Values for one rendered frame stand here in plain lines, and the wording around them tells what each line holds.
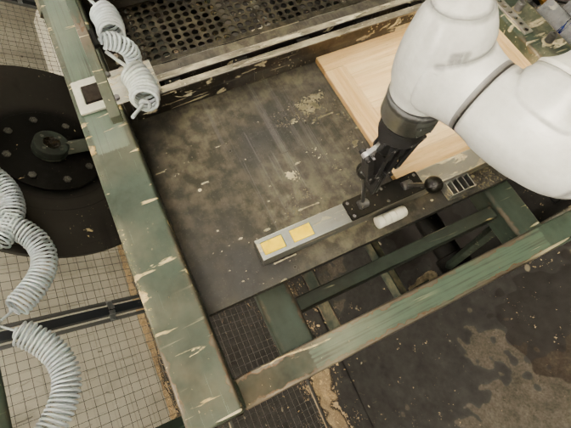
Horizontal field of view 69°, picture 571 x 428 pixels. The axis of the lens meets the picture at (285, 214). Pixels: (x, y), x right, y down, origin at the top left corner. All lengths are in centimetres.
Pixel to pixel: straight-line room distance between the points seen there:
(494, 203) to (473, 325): 145
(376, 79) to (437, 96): 67
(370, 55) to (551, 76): 79
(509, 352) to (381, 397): 94
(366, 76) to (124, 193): 71
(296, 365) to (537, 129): 57
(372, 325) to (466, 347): 177
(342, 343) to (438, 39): 57
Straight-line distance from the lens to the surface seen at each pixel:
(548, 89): 54
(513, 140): 54
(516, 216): 119
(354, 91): 118
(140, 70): 97
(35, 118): 167
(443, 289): 94
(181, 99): 113
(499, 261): 102
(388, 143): 69
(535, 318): 244
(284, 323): 94
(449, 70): 54
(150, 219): 89
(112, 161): 98
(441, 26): 53
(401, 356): 285
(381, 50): 130
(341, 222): 94
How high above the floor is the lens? 226
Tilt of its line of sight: 44 degrees down
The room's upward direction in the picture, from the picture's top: 97 degrees counter-clockwise
